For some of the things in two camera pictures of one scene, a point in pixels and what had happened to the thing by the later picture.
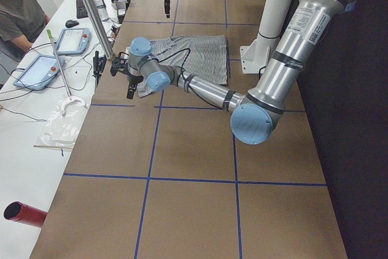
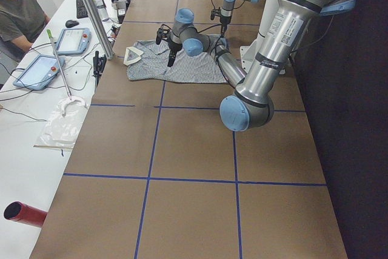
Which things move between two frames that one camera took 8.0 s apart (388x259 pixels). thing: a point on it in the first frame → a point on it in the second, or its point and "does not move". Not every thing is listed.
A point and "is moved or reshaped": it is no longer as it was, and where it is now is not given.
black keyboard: x=81 y=10 does not move
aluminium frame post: x=93 y=12 does not move
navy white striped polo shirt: x=204 y=56 is moved or reshaped
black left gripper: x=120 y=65 → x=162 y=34
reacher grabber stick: x=70 y=100 does not move
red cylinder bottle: x=20 y=211 does not move
